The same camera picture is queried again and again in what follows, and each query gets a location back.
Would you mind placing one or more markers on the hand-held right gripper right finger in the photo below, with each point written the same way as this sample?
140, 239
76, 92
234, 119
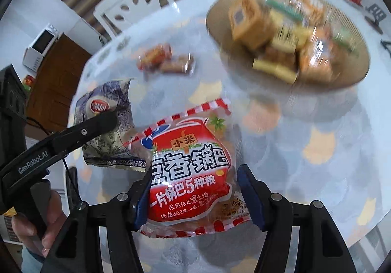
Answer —
247, 196

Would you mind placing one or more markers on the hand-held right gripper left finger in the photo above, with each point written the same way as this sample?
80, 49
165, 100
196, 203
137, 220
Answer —
140, 205

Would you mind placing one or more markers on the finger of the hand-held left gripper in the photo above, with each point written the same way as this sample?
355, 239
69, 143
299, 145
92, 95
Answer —
88, 132

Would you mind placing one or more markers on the blue-white packet with red logo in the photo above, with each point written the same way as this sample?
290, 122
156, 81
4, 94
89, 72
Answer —
100, 102

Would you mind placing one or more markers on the red packet with striped edges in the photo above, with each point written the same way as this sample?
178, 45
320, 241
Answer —
189, 169

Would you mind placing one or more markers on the brown ribbed bowl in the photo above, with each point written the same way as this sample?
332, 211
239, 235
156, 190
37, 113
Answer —
351, 71

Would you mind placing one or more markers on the brown and yellow cake box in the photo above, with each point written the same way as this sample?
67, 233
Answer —
247, 22

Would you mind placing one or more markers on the person's left hand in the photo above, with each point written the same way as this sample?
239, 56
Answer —
27, 236

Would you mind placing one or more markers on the brown wooden cabinet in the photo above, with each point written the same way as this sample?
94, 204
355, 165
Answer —
61, 83

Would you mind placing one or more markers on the small red and green box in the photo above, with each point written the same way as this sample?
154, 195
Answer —
28, 82

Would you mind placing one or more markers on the floral tablecloth with clear cover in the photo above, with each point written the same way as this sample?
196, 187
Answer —
320, 138

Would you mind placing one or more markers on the white microwave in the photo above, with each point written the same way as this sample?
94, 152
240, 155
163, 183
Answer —
39, 47

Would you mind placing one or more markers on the small orange-red snack packet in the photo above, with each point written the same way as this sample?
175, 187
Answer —
155, 54

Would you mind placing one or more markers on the white chair with leaf cutouts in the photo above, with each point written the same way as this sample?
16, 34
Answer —
131, 7

